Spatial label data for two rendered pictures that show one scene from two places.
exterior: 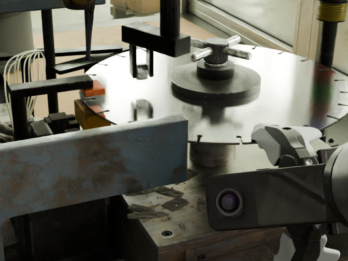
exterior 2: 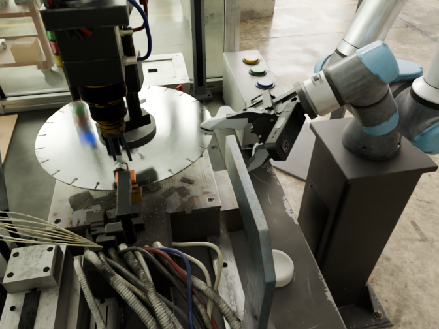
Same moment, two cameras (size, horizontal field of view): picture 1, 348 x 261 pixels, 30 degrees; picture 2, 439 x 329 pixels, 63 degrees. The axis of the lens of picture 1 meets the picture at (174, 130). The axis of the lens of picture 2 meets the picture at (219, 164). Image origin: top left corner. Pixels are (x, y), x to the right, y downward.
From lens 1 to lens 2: 0.65 m
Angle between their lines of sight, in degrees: 64
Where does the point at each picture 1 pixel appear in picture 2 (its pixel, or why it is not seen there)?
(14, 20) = not seen: outside the picture
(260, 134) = (221, 123)
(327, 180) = (309, 109)
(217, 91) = (151, 127)
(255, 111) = (176, 122)
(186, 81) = (129, 136)
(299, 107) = (178, 108)
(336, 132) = not seen: hidden behind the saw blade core
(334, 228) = not seen: hidden behind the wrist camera
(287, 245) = (263, 152)
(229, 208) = (287, 147)
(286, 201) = (294, 128)
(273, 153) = (241, 124)
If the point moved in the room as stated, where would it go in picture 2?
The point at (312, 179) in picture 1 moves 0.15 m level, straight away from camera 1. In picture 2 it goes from (295, 114) to (221, 95)
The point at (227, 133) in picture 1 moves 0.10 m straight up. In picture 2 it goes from (200, 136) to (198, 89)
